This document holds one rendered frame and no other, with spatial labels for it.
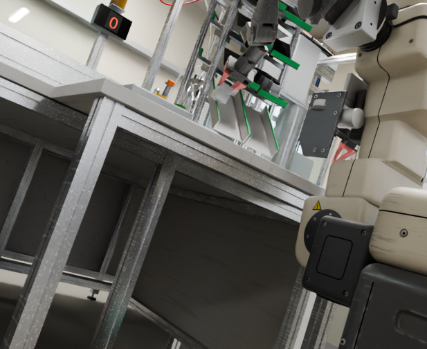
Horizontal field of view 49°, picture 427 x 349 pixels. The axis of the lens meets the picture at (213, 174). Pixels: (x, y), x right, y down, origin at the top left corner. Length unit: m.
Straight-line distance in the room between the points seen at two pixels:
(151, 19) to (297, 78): 3.29
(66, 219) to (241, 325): 1.27
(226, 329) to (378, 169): 1.28
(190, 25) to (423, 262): 5.66
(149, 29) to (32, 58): 4.66
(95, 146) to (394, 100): 0.63
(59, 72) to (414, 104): 0.86
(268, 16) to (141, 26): 4.45
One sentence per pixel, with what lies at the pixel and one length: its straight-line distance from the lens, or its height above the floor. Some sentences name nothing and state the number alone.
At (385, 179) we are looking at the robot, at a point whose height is 0.87.
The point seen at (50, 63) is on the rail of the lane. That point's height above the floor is 0.92.
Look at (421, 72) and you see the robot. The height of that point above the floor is 1.10.
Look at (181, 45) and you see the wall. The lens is 6.10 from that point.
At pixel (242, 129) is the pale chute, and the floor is 1.04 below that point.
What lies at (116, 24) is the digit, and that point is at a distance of 1.69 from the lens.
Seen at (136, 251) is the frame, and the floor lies 0.53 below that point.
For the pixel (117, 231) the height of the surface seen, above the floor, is 0.46.
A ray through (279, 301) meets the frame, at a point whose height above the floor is 0.49.
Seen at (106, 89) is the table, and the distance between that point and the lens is 0.93.
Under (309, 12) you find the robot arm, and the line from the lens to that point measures 1.15.
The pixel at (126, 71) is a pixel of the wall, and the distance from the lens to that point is 5.70.
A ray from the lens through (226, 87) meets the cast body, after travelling 1.61.
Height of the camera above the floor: 0.65
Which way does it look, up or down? 7 degrees up
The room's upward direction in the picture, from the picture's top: 19 degrees clockwise
